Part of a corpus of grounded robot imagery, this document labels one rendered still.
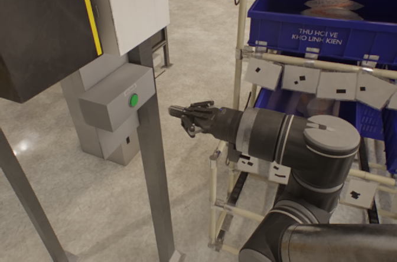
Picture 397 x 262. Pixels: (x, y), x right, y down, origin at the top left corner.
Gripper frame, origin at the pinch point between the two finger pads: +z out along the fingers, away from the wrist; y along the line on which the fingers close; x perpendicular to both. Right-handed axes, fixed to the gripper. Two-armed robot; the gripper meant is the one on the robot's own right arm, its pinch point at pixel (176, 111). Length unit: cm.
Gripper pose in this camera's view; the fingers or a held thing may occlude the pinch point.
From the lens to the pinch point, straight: 73.0
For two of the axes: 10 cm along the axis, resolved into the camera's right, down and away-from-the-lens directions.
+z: -9.1, -2.3, 3.4
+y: -4.1, 5.4, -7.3
